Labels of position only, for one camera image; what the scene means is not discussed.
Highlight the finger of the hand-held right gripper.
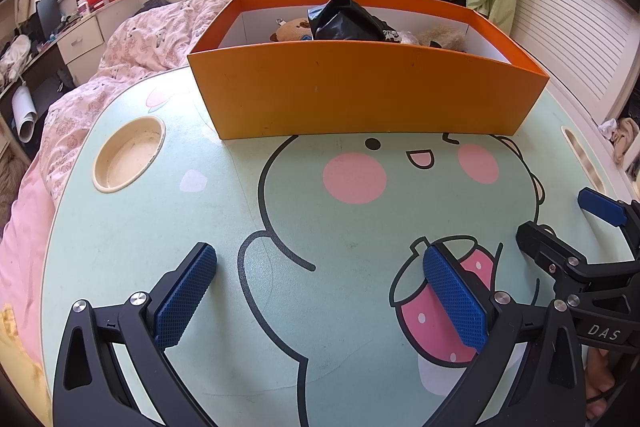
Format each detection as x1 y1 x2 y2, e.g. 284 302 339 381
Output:
577 188 640 258
516 221 640 299

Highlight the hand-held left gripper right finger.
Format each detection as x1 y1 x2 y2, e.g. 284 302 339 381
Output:
422 241 587 427

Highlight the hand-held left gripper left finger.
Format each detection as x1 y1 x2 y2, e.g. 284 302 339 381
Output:
52 242 218 427

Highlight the beige furry slipper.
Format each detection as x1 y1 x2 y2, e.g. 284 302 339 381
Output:
417 26 468 52

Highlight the orange cardboard box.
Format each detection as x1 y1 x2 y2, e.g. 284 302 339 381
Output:
187 0 551 140

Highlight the brown plush toy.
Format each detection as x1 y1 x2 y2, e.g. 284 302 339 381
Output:
269 18 313 42

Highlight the beige cloth pile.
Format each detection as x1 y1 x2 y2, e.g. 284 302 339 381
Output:
597 117 640 165

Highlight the pink bed sheet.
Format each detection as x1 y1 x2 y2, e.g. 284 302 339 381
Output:
0 157 56 308

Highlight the white slatted panel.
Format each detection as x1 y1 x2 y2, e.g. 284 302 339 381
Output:
510 0 640 122

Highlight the yellow cloth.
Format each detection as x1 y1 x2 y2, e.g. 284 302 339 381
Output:
0 304 51 408

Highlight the rolled white paper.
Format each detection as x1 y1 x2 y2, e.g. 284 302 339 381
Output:
11 84 38 142

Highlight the pink floral quilt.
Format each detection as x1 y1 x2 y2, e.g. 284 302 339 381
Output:
37 0 236 188

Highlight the dark wooden desk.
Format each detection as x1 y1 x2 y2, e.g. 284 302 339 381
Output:
0 39 76 108

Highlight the white drawer cabinet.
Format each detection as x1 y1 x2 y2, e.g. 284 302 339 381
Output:
57 12 108 85

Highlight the white crumpled cloth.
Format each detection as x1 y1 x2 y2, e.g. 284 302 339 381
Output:
0 34 31 80

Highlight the black monitor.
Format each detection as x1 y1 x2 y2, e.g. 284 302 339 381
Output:
35 0 62 40

